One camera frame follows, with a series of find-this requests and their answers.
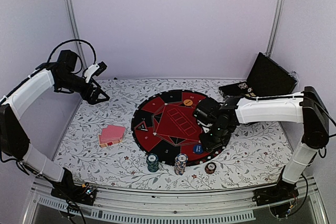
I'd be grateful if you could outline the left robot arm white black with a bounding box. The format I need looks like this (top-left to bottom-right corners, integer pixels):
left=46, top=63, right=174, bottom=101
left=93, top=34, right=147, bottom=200
left=1, top=50, right=109, bottom=200

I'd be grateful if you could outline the right aluminium frame post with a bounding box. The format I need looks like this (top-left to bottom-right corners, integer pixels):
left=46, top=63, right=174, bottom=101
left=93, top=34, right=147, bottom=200
left=265, top=0, right=285, bottom=58

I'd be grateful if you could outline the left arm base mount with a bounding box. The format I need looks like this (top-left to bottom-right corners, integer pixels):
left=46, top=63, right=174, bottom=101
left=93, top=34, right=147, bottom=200
left=51, top=182, right=97, bottom=206

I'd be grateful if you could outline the round red black poker mat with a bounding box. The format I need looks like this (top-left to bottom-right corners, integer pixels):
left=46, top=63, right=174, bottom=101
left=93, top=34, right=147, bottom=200
left=131, top=89, right=225, bottom=166

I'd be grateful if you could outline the orange round dealer button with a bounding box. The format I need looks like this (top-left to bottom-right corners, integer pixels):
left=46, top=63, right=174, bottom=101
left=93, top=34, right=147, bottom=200
left=183, top=99, right=193, bottom=106

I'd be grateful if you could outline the blue beige poker chip stack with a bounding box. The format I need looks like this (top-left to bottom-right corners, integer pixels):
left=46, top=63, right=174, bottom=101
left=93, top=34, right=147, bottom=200
left=174, top=153, right=188, bottom=175

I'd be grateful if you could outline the blue small blind button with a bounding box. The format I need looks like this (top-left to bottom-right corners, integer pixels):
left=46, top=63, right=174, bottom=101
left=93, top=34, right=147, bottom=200
left=193, top=144, right=204, bottom=155

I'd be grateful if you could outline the front aluminium rail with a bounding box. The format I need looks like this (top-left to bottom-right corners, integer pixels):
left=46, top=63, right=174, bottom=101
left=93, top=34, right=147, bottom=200
left=23, top=177, right=329, bottom=223

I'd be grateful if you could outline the left aluminium frame post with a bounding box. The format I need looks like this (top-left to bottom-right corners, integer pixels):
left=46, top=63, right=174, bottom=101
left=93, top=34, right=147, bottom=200
left=64, top=0, right=87, bottom=70

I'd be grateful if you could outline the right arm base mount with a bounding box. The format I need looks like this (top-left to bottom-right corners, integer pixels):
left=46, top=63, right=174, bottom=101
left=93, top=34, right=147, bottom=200
left=252, top=185, right=299, bottom=218

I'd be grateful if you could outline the red playing card deck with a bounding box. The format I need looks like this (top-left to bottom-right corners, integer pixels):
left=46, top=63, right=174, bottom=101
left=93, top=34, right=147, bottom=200
left=98, top=125, right=125, bottom=147

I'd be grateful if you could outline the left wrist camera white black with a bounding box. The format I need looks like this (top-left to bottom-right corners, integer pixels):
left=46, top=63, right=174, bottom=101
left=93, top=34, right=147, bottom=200
left=83, top=61, right=107, bottom=83

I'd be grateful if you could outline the red brown poker chip stack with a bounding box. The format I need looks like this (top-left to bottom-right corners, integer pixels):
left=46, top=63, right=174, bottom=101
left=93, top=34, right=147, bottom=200
left=205, top=162, right=217, bottom=174

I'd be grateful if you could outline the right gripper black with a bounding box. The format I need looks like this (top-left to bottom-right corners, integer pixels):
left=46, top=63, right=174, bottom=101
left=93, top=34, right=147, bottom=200
left=198, top=122, right=231, bottom=151

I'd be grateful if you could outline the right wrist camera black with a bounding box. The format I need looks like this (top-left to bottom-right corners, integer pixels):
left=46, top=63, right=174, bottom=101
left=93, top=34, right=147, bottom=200
left=193, top=98, right=222, bottom=127

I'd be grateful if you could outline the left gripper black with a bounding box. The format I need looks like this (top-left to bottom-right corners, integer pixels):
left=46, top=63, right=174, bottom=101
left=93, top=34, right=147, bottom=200
left=57, top=72, right=110, bottom=104

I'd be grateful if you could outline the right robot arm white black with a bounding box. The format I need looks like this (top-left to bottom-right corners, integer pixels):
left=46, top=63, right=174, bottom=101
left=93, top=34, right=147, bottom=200
left=193, top=86, right=332, bottom=201

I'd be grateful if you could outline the black poker set case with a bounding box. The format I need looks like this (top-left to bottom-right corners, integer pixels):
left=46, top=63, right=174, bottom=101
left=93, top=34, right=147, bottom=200
left=218, top=52, right=298, bottom=97

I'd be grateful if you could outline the aluminium frame post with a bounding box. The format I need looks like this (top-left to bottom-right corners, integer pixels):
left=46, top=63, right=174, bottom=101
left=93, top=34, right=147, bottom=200
left=265, top=0, right=285, bottom=58
left=64, top=0, right=87, bottom=70

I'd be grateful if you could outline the green poker chip stack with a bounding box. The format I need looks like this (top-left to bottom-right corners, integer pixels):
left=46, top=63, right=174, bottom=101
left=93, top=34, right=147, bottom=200
left=146, top=153, right=159, bottom=173

